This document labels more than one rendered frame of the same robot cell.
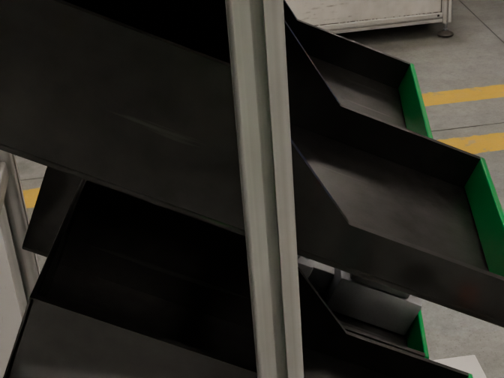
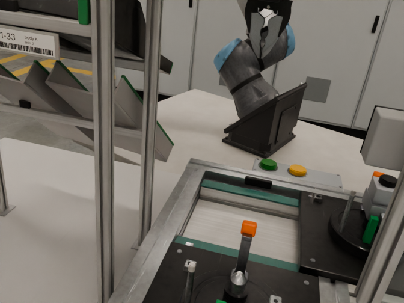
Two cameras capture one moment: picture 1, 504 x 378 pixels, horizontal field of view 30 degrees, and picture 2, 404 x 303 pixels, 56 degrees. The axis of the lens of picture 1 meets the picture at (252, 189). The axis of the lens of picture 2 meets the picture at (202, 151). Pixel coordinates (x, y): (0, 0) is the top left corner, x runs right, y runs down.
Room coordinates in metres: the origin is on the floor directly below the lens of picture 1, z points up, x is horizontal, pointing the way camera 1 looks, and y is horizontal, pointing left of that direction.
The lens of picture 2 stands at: (0.09, 0.55, 1.39)
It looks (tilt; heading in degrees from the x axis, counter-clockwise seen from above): 27 degrees down; 285
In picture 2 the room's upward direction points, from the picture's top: 7 degrees clockwise
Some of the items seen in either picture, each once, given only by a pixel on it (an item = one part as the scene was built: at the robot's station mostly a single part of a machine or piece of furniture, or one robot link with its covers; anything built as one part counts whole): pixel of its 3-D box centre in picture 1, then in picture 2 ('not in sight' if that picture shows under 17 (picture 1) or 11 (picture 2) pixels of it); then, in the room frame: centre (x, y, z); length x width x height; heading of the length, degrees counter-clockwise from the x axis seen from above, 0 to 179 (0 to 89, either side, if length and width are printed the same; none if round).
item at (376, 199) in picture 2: not in sight; (383, 199); (-0.07, -0.07, 1.06); 0.08 x 0.04 x 0.07; 95
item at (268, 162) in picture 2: not in sight; (267, 165); (0.14, -0.28, 0.96); 0.04 x 0.04 x 0.02
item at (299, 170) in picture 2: not in sight; (297, 171); (0.07, -0.28, 0.96); 0.04 x 0.04 x 0.02
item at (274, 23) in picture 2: not in sight; (272, 35); (0.19, -0.28, 1.26); 0.06 x 0.03 x 0.09; 95
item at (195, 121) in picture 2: not in sight; (247, 147); (0.24, -0.60, 0.84); 0.90 x 0.70 x 0.03; 165
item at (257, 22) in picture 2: not in sight; (257, 33); (0.22, -0.28, 1.26); 0.06 x 0.03 x 0.09; 95
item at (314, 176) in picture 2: not in sight; (294, 183); (0.07, -0.28, 0.93); 0.21 x 0.07 x 0.06; 5
